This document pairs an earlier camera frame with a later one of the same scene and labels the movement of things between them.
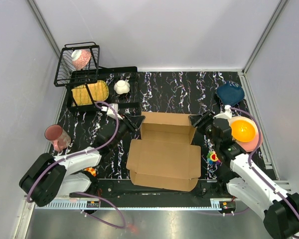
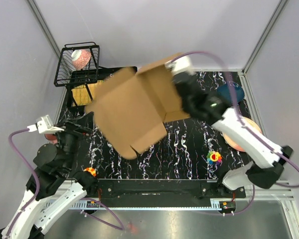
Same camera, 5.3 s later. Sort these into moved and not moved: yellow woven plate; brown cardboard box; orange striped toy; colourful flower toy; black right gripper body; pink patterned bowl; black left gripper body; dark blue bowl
Moved: brown cardboard box; black right gripper body; black left gripper body
Not moved: dark blue bowl; orange striped toy; colourful flower toy; yellow woven plate; pink patterned bowl
